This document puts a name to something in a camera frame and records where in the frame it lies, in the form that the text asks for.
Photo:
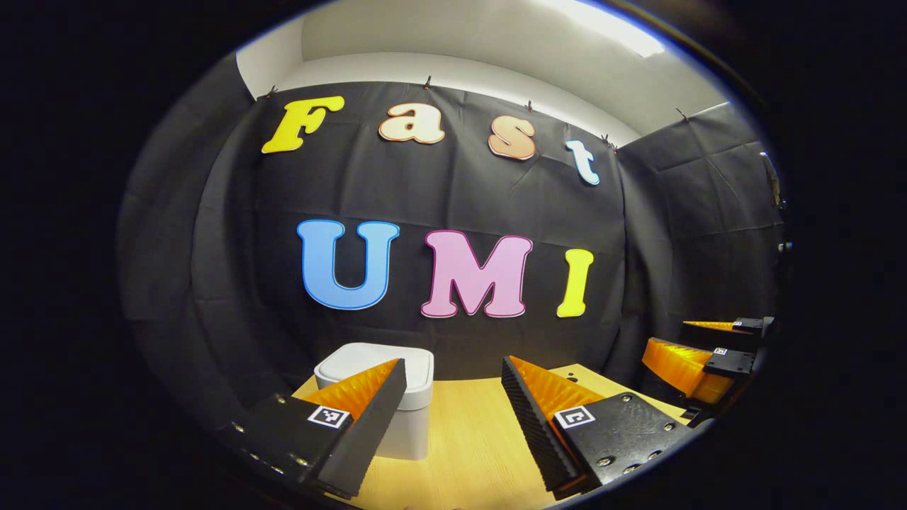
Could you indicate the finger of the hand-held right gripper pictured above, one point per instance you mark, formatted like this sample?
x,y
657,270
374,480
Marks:
x,y
677,365
723,336

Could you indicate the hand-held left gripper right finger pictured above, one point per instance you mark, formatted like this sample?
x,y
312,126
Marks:
x,y
535,439

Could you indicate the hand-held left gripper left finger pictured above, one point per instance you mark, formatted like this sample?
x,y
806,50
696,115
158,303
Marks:
x,y
368,439

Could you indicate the white desktop garbage bin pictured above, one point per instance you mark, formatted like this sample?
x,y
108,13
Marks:
x,y
347,354

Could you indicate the wooden desktop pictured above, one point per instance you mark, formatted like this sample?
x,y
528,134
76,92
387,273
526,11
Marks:
x,y
468,439

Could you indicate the black backdrop cloth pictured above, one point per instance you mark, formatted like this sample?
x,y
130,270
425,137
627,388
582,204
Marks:
x,y
460,191

